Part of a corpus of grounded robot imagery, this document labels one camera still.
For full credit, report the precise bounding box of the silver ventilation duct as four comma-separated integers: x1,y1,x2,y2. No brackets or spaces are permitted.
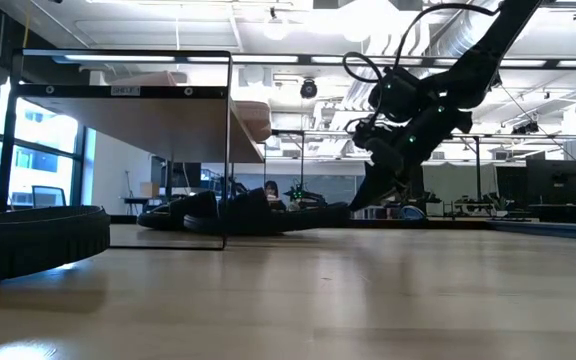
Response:
417,9,489,66

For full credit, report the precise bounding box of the round black hanging device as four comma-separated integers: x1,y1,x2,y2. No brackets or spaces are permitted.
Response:
300,78,319,100

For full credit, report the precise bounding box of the black slide sandal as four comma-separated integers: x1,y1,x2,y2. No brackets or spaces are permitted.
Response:
136,191,219,232
0,180,112,290
183,187,352,236

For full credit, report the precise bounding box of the wooden shelf with black frame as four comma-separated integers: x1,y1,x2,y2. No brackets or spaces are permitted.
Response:
0,48,269,251

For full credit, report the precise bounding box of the black aluminium rig frame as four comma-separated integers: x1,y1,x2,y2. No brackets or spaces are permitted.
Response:
110,213,576,243

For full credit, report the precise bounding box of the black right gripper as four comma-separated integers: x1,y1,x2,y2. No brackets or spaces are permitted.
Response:
347,64,474,212

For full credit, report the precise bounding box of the black background stand frame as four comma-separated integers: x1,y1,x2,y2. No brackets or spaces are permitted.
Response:
420,133,482,216

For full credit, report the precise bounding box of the background robot with green lights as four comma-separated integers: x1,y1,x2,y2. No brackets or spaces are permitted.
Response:
287,185,327,210

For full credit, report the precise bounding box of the dark background cabinet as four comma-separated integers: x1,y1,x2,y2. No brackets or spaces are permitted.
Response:
150,155,202,189

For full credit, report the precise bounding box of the round white ceiling lamp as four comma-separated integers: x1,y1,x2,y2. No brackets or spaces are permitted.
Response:
261,12,289,41

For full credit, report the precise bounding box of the person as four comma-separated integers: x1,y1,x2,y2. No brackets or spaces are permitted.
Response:
263,180,288,211

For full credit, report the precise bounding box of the pink slide sandal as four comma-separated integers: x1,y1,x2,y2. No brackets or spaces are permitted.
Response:
247,122,273,144

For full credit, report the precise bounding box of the small black ceiling camera rig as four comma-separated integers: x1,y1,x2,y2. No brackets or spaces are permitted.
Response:
511,121,541,136

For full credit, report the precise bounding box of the yellow hanging cable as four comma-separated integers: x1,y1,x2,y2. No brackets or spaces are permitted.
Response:
21,9,33,50

